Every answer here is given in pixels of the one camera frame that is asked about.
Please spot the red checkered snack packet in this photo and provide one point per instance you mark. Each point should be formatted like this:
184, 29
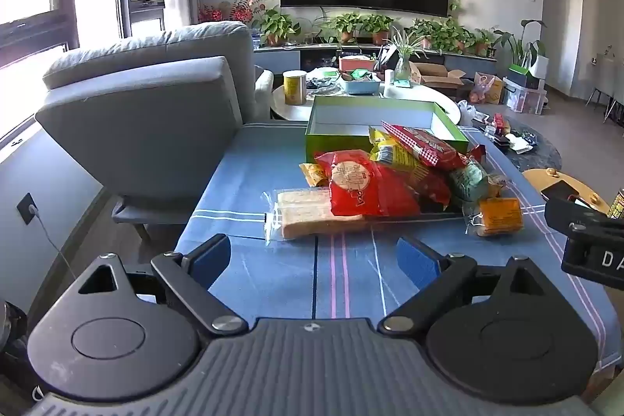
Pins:
429, 148

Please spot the blue striped tablecloth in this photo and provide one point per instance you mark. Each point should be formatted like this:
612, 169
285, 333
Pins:
273, 162

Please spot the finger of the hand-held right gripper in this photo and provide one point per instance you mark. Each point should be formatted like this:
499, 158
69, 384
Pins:
580, 221

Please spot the clear storage box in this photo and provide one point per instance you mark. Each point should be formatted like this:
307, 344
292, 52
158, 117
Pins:
524, 99

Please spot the yellow tin can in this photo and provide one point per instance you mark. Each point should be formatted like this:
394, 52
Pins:
295, 89

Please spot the green snack packet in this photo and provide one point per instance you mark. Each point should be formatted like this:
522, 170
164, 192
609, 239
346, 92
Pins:
470, 179

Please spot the grey sofa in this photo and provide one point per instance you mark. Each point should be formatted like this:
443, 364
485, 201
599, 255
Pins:
146, 118

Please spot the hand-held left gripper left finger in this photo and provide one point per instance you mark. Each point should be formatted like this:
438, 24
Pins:
212, 257

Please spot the yellow wooden stool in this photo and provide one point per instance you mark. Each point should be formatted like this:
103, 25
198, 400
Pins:
536, 179

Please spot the teal small packet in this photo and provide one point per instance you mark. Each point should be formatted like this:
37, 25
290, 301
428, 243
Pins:
401, 83

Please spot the crumpled clear plastic bag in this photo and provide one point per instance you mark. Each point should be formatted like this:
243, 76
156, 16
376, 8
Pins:
468, 111

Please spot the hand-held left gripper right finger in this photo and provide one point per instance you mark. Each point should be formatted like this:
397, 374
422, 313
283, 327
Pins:
414, 260

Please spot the white cylinder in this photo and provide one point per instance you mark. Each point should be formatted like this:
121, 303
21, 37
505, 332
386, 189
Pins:
389, 77

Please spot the grey television cabinet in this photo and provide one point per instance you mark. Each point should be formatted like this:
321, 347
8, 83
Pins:
278, 60

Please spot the plastic bag of fruit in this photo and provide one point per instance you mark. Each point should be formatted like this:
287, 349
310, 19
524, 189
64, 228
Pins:
482, 89

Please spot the glass vase with spider plant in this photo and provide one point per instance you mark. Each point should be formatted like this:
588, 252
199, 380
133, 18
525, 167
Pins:
403, 67

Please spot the large-leaf plant in white pot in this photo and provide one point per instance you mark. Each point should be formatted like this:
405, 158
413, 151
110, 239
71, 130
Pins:
538, 65

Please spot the wall socket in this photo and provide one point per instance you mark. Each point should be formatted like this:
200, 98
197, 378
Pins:
28, 208

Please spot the red upright packet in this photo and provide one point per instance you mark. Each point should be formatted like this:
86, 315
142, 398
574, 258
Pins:
498, 123

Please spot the large red snack bag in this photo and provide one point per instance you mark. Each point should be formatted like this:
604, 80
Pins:
365, 187

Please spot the white round table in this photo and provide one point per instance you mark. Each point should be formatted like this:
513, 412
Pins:
419, 92

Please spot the white tissue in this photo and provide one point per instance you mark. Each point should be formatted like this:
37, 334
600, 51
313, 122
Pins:
519, 144

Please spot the open cardboard box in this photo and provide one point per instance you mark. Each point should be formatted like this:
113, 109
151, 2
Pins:
438, 77

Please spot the green flat box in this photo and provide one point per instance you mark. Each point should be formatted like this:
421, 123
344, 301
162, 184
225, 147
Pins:
518, 70

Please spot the red berry decoration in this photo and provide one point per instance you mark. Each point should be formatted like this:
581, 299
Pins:
239, 11

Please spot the blue plastic basket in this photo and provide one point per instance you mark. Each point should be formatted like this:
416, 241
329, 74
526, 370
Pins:
360, 87

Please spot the small red packet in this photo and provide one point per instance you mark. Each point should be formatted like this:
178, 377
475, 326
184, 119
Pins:
477, 153

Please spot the orange box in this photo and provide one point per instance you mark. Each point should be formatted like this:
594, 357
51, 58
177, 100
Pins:
356, 64

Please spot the row of potted plants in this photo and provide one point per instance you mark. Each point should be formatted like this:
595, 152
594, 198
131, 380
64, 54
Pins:
280, 23

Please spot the glass jar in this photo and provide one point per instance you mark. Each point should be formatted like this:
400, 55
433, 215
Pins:
490, 132

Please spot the smartphone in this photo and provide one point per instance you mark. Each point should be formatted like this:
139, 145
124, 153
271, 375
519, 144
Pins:
559, 191

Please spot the sliced bread packet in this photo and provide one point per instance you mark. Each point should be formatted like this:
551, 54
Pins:
307, 214

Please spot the small yellow snack packet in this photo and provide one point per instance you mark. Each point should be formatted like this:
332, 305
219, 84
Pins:
312, 175

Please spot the dark marble round table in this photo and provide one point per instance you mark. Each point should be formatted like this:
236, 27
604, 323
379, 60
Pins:
541, 157

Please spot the orange small snack packet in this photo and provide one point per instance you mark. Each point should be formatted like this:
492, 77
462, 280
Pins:
499, 214

